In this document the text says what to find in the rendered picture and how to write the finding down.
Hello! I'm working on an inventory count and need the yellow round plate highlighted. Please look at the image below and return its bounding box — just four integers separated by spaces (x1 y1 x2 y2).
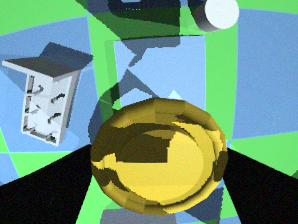
90 97 229 216

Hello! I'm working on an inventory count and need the grey cylinder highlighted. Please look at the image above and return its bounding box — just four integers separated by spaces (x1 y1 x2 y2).
194 0 239 32

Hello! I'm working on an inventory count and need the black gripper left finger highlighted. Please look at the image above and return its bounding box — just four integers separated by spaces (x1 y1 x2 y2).
0 144 93 224

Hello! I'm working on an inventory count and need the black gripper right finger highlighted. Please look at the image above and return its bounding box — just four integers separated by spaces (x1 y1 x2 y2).
222 147 298 224

